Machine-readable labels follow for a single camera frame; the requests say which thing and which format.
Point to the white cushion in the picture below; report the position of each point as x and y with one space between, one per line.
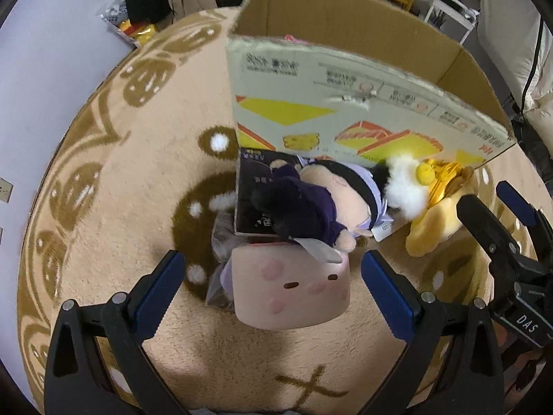
514 26

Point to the clear bag of small things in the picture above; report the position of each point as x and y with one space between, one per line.
113 11

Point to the gold and red packet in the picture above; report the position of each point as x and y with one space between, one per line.
139 32

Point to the purple dressed plush doll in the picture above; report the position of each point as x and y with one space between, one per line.
345 194

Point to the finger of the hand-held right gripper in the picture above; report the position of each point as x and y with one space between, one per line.
516 201
486 224

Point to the gold shiny ornament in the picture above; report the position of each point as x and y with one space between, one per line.
445 177

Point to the black book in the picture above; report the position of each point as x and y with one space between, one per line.
255 177

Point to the yellow plush toy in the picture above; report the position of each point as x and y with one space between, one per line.
432 229

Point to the dark object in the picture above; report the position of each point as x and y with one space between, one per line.
535 142

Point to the pink cube plush toy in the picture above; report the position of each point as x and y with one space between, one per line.
293 296

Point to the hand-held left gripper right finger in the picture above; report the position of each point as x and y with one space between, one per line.
389 294

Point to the round beige patterned rug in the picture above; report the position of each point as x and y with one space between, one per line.
151 181

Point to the white metal cart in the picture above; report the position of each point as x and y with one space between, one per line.
451 13

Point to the clear plastic bag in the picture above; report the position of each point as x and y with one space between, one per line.
220 242

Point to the printed cardboard box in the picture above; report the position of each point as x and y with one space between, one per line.
302 86

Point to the white fluffy pompom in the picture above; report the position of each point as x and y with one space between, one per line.
404 190

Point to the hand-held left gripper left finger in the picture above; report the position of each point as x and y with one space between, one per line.
157 294

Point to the white wall socket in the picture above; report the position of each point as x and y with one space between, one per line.
5 189

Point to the pink item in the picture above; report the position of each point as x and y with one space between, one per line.
297 39

